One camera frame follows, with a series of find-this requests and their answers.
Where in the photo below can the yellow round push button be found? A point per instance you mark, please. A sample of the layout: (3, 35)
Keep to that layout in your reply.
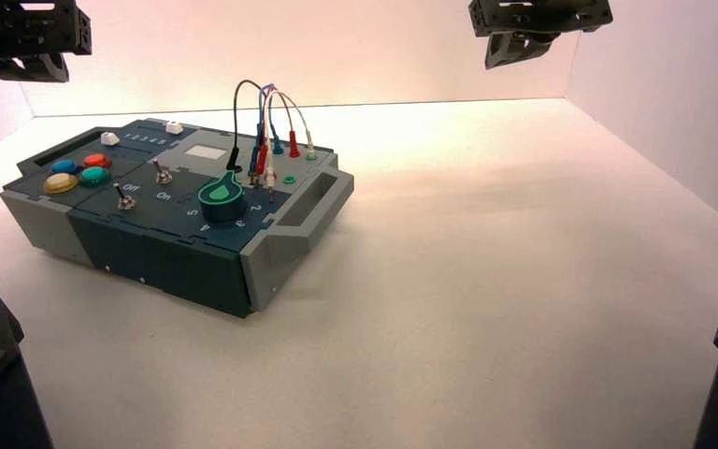
(60, 183)

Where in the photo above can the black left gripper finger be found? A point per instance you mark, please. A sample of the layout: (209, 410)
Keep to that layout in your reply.
(3, 68)
(46, 69)

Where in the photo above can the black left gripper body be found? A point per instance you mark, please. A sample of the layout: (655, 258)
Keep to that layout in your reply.
(24, 28)

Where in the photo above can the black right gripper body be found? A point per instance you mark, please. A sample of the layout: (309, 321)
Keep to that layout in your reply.
(538, 15)

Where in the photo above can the blue round push button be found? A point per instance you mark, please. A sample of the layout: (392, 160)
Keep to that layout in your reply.
(65, 166)

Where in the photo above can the red round push button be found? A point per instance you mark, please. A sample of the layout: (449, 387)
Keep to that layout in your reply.
(97, 160)

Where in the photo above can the white slider knob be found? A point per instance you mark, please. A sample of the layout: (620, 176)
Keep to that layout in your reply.
(174, 127)
(109, 138)

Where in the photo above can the metal toggle switch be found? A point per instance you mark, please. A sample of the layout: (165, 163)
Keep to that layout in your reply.
(162, 173)
(125, 199)

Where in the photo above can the dark teal grey control box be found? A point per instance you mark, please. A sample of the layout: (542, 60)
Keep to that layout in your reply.
(167, 248)

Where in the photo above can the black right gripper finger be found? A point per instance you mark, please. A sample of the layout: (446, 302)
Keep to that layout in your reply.
(538, 39)
(501, 49)

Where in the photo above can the teal round push button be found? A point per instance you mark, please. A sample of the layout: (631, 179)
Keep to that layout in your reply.
(94, 176)

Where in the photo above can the green rotary selector knob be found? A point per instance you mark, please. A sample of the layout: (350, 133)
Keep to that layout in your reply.
(223, 201)

